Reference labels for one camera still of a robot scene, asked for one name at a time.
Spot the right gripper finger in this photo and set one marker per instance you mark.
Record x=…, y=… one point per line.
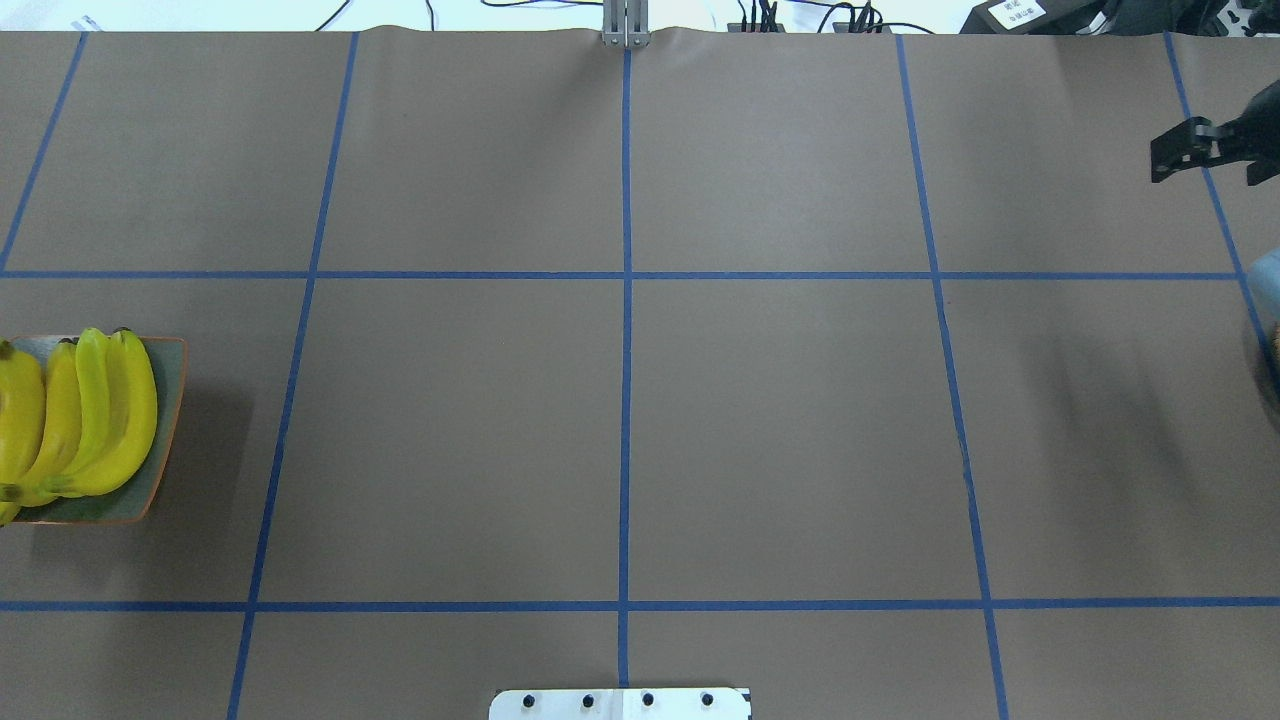
x=1194, y=143

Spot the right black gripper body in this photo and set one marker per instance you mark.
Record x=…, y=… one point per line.
x=1192, y=143

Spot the curved pale yellow banana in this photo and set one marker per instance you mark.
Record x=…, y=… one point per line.
x=92, y=350

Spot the long yellow banana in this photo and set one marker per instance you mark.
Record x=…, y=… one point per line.
x=62, y=422

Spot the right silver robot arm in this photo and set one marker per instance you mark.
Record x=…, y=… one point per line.
x=1257, y=280

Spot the grey square plate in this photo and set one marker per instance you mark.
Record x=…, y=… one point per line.
x=132, y=499

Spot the aluminium frame post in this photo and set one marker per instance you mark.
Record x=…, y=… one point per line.
x=625, y=23

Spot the white pedestal column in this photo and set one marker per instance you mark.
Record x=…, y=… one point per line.
x=623, y=703

